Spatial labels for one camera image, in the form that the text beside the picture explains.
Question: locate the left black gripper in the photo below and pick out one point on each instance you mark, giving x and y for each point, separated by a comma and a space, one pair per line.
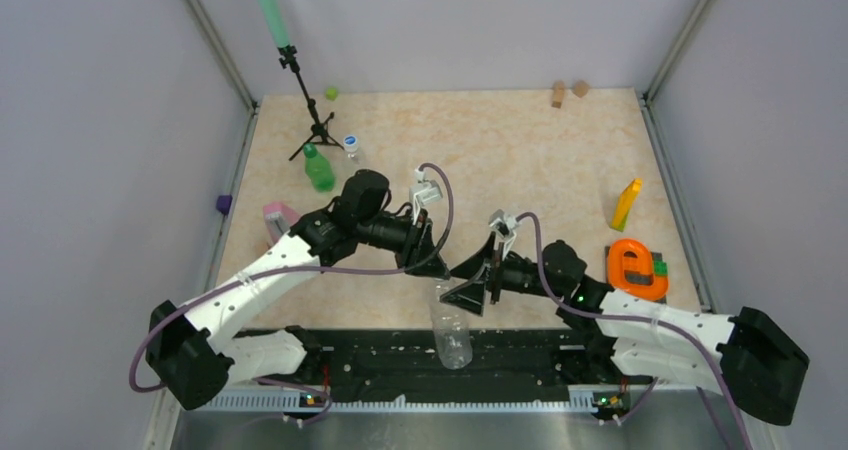
419, 244

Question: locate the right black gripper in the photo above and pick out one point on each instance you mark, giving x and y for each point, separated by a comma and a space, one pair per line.
471, 294

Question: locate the clear plastic bottle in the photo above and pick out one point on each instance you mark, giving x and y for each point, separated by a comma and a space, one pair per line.
450, 329

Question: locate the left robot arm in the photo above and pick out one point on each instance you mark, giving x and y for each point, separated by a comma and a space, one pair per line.
196, 348

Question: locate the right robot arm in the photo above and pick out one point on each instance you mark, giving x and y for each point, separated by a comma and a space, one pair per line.
747, 355

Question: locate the clear bottle blue-white cap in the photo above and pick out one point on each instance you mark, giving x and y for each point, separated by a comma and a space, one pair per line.
354, 153

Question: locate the green plastic bottle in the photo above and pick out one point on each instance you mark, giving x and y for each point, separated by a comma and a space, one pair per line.
318, 169

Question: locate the orange tape dispenser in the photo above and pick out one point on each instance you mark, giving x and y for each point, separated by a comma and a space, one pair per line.
632, 268

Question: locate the pink toy toaster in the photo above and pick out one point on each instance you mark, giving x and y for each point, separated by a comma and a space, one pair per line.
278, 219

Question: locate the yellow green block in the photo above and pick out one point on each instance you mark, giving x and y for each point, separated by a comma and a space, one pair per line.
624, 205

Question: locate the small green lego brick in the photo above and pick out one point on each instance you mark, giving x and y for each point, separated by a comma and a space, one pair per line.
660, 268

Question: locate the wooden block left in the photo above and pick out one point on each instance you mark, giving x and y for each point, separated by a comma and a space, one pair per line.
559, 91

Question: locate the wooden block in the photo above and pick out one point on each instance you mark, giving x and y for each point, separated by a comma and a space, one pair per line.
580, 88
559, 91

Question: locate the purple small object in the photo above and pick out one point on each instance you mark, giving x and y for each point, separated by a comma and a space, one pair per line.
223, 204

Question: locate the wooden block right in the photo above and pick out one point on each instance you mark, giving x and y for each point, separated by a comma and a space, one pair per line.
580, 88

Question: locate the black tripod green pole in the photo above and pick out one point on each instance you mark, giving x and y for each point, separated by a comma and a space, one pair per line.
319, 130

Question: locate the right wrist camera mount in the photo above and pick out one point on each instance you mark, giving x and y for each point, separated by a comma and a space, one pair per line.
504, 226

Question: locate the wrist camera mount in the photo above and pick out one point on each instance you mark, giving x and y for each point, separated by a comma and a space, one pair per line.
504, 226
423, 192

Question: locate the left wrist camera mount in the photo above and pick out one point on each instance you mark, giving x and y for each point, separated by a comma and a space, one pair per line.
423, 192

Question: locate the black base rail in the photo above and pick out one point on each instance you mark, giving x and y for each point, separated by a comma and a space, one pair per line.
512, 366

